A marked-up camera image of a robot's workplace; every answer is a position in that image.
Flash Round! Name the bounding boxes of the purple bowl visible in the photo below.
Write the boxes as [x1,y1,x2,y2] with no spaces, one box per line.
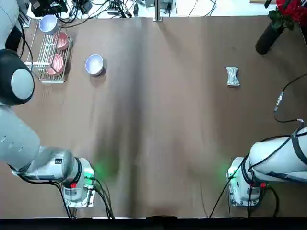
[38,14,59,36]
[85,54,105,77]

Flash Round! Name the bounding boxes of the silver sponge cloth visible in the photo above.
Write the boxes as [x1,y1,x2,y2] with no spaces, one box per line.
[225,66,240,87]

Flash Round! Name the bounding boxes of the pink bowl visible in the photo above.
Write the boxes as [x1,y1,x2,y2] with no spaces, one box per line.
[53,32,69,51]
[45,53,65,76]

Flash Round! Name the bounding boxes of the black vase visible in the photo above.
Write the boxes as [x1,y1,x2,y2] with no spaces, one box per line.
[255,21,285,55]

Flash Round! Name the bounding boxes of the black electronics box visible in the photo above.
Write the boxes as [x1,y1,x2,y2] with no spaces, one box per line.
[30,0,68,18]

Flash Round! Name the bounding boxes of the red rose bouquet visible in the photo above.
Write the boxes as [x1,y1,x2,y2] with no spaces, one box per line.
[268,0,307,31]

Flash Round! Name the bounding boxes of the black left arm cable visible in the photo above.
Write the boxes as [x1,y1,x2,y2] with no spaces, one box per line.
[55,177,116,219]

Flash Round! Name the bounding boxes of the aluminium profile post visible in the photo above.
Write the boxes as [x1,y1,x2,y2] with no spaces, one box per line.
[153,0,163,22]

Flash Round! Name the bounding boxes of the white wire dish rack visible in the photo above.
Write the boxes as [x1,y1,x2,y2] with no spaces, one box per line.
[26,19,73,84]

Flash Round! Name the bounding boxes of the black cable with connector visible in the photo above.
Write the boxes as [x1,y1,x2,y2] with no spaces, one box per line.
[273,73,307,124]

